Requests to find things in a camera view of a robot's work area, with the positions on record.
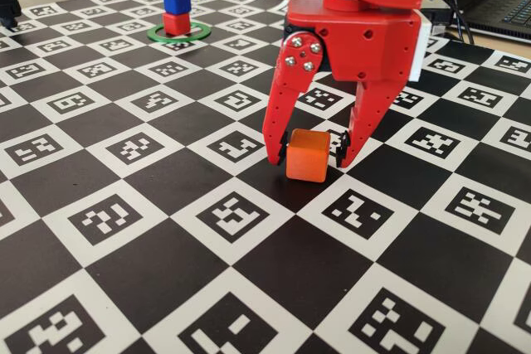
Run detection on black clamp mount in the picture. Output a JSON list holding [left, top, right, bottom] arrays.
[[0, 0, 22, 32]]

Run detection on green ring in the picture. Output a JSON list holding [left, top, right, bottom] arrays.
[[147, 22, 212, 43]]

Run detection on blue cube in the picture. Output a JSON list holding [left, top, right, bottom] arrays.
[[162, 0, 192, 15]]

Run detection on orange-red gripper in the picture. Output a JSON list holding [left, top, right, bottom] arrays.
[[261, 0, 422, 169]]

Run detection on black white checkerboard marker mat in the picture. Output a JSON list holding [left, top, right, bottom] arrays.
[[0, 0, 531, 354]]

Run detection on black power cable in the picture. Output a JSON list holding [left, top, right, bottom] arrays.
[[429, 0, 476, 45]]

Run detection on orange cube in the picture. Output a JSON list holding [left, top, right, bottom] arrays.
[[285, 129, 331, 184]]

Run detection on red cube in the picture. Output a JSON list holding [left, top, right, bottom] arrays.
[[161, 12, 191, 36]]

